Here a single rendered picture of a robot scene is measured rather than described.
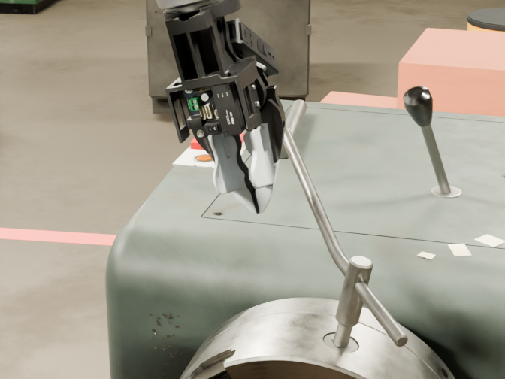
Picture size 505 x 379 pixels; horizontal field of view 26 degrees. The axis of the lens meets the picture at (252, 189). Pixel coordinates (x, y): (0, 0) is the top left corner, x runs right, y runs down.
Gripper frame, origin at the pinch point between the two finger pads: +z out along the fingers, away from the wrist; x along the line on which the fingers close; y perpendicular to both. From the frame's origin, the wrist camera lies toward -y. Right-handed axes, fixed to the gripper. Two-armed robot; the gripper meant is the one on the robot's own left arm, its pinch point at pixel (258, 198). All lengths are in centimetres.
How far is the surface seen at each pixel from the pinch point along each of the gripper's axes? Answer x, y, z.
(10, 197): -215, -299, 83
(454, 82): -18, -279, 61
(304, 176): 3.7, -4.9, 0.1
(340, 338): 7.4, 8.6, 11.7
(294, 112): -8.3, -47.5, 4.1
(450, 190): 14.2, -27.2, 11.6
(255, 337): -0.8, 8.1, 11.0
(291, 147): 1.8, -8.8, -2.0
